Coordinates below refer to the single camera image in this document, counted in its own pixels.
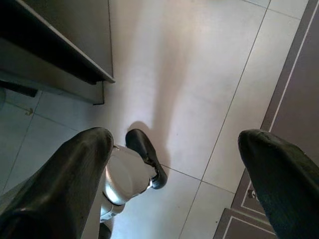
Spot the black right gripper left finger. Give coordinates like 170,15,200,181
0,126,115,239

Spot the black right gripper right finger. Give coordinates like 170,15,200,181
238,128,319,239

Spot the white fridge with black door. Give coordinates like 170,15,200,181
0,0,117,106

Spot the silver right robot leg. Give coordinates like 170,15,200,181
98,145,160,239

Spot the black right robot foot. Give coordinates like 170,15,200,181
125,128,168,190

